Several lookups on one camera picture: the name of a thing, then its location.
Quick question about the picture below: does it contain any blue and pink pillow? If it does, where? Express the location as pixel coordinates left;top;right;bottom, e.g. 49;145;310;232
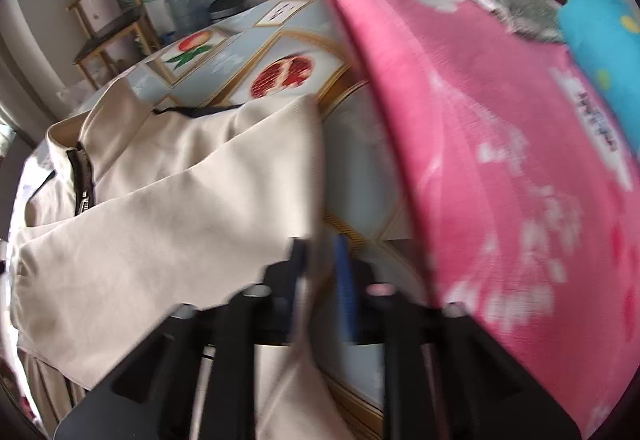
558;0;639;154

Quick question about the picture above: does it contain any pink floral blanket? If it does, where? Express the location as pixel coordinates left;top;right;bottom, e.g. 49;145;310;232
333;0;639;437

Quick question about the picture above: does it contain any beige zip jacket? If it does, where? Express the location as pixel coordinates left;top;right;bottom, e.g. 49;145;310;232
3;78;357;440

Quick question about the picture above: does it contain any black trash bin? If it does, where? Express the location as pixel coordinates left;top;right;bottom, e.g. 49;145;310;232
207;0;248;24

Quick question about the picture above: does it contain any wooden chair with dark seat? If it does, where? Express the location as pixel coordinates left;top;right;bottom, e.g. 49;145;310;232
66;0;162;91

